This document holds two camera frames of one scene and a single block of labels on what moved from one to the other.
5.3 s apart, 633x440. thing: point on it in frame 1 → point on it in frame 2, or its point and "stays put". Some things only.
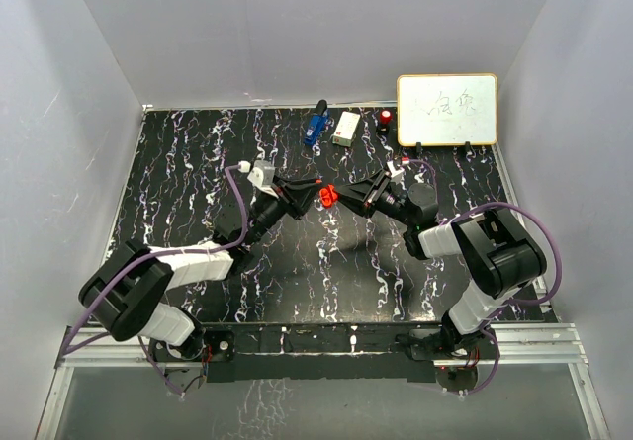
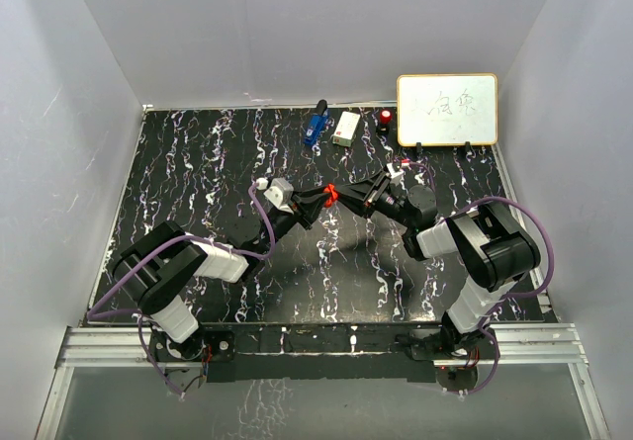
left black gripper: [297, 195] → [308, 204]
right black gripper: [365, 195] stays put
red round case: [328, 196] stays put
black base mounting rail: [329, 352] stays put
